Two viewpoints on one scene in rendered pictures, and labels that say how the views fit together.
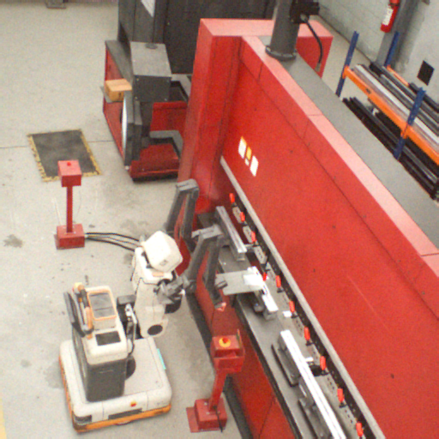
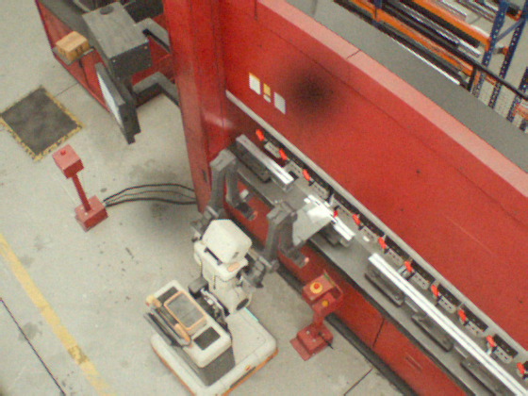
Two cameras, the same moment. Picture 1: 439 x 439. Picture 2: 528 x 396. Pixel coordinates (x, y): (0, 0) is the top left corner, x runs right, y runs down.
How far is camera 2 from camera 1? 115 cm
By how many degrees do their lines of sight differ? 17
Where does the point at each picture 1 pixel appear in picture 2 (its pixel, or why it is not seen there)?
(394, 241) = (505, 194)
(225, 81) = (209, 22)
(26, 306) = (91, 306)
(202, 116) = (196, 65)
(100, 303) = (182, 309)
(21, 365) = (123, 367)
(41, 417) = not seen: outside the picture
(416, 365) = not seen: outside the picture
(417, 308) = not seen: outside the picture
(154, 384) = (257, 341)
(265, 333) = (352, 262)
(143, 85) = (122, 63)
